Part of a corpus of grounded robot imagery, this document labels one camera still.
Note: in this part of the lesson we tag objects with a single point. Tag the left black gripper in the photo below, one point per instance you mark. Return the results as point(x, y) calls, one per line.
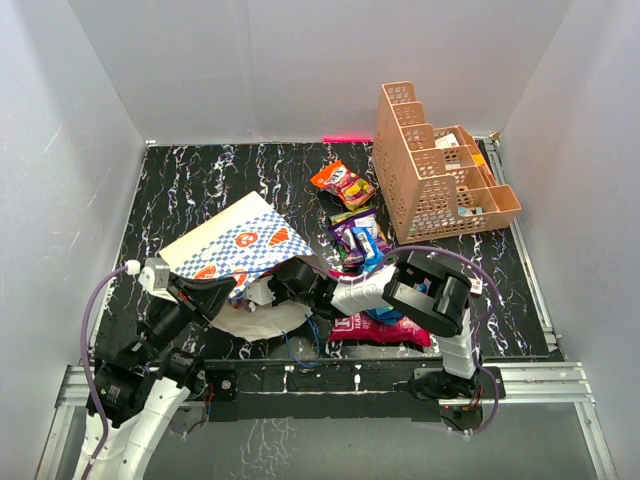
point(208, 295)

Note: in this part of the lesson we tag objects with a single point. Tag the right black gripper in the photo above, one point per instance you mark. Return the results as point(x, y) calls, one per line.
point(274, 286)

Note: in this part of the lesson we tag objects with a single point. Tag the blue checkered paper bag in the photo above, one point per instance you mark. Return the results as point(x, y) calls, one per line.
point(246, 241)

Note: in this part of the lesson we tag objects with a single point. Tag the purple snack packet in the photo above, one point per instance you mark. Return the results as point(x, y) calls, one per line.
point(341, 232)

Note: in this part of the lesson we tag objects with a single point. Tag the green yellow snack bag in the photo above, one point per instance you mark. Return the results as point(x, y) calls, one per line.
point(340, 217)

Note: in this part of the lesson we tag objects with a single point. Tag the pink REAL chips bag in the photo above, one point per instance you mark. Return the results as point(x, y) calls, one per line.
point(380, 330)

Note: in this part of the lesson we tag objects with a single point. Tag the colourful candy packet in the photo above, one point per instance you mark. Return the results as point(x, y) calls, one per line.
point(367, 245)

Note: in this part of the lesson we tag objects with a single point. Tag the orange Fox's fruits candy bag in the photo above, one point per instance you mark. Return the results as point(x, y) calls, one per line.
point(353, 190)

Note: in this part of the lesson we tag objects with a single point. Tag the blue snack bag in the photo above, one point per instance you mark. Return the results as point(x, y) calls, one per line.
point(389, 315)

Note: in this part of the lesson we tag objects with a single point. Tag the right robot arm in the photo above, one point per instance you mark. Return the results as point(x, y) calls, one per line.
point(406, 280)

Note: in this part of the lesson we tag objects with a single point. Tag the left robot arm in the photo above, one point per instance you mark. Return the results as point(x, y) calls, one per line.
point(132, 400)

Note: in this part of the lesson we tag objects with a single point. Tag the pink tape strip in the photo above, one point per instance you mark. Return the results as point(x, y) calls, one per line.
point(343, 139)

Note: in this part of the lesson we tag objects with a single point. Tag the orange plastic file organizer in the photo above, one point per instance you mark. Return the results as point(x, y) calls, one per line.
point(435, 181)

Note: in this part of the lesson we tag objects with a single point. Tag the small red white box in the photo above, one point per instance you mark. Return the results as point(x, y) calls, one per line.
point(476, 287)

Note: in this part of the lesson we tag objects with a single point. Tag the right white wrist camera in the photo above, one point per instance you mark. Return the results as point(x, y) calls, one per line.
point(260, 293)

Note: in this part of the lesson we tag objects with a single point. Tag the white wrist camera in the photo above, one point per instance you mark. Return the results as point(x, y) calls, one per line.
point(260, 293)
point(153, 276)

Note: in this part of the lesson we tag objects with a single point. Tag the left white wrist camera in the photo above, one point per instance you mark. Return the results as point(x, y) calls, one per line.
point(153, 276)

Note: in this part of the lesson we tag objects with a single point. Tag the aluminium base frame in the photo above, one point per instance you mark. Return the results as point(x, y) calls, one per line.
point(299, 406)

